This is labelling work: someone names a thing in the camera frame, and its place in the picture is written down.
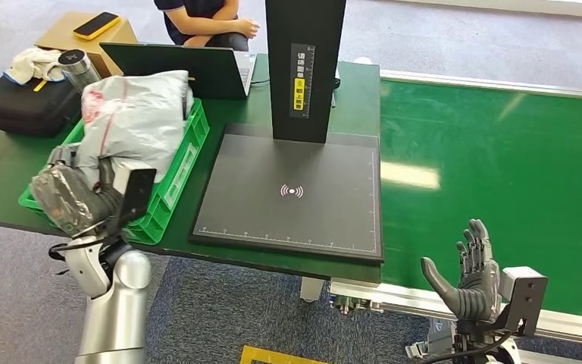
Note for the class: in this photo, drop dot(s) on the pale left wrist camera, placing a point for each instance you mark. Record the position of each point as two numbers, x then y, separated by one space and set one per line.
123 168

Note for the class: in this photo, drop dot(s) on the black camera bracket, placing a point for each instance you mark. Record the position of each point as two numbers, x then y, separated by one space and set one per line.
138 198
522 311

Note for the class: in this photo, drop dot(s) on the brown cardboard box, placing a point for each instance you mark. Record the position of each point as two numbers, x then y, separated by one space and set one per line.
115 42

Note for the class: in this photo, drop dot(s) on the green plastic crate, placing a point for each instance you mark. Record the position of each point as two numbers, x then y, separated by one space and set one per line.
175 171

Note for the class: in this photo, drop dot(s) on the black zip case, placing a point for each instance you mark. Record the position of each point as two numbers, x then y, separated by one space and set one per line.
25 108

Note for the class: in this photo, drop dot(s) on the phone in yellow case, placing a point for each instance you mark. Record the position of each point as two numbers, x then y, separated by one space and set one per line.
96 25

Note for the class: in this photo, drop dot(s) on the black left camera bracket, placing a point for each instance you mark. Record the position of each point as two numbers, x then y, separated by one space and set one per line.
138 198

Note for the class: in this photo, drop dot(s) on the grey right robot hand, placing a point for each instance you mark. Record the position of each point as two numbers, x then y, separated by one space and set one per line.
477 296

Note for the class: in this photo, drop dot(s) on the black laptop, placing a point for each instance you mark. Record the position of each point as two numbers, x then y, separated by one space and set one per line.
185 70

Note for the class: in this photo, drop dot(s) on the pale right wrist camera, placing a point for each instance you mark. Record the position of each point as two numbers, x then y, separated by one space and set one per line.
519 279

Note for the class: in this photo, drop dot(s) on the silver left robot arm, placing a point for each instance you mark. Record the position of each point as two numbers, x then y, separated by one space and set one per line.
115 311

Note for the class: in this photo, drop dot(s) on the grey package with red print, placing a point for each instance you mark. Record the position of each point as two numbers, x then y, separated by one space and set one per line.
135 120

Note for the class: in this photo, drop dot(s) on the person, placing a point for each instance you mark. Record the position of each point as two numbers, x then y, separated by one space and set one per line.
195 20

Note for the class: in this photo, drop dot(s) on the black right camera bracket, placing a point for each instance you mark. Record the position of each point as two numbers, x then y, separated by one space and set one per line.
522 311

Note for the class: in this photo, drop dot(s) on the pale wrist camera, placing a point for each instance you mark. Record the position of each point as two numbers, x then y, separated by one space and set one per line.
123 168
519 279

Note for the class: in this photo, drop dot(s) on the white cloth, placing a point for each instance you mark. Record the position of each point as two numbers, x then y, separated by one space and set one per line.
32 65

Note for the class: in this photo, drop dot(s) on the clear bottle with black lid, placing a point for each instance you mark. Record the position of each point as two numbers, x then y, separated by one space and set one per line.
77 68

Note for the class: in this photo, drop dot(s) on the person's hand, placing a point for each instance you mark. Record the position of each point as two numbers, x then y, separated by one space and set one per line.
248 26

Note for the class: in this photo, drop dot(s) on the ruler label with yellow strip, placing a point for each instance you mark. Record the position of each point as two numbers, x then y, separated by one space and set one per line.
301 80

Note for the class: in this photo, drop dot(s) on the small yellow item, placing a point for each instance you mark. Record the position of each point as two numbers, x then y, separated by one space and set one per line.
40 85

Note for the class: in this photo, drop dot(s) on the black inbound scanner machine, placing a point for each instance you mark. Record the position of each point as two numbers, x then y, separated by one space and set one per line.
291 201

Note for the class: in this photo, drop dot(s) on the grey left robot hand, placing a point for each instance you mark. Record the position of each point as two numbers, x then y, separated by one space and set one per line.
70 201

